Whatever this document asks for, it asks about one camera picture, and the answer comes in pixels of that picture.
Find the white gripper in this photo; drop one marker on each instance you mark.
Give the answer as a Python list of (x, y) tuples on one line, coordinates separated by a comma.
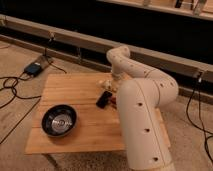
[(115, 83)]

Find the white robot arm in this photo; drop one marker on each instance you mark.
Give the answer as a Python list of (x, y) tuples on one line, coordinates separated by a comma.
[(136, 100)]

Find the black ceramic bowl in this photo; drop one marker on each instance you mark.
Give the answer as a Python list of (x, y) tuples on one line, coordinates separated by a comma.
[(59, 120)]

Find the brown snack packet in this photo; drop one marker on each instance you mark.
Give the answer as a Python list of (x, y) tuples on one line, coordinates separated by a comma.
[(113, 101)]

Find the black rectangular phone-like object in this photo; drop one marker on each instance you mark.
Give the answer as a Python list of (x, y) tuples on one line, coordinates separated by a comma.
[(103, 99)]

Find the wooden table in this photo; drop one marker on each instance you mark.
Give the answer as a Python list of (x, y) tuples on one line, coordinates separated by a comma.
[(95, 130)]

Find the black power adapter box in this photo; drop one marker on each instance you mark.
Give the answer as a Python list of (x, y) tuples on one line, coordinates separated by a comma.
[(33, 69)]

